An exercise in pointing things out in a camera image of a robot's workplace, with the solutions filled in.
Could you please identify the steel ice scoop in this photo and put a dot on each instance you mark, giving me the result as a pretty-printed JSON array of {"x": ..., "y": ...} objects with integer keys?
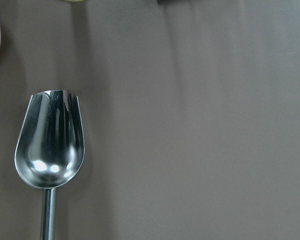
[{"x": 50, "y": 148}]

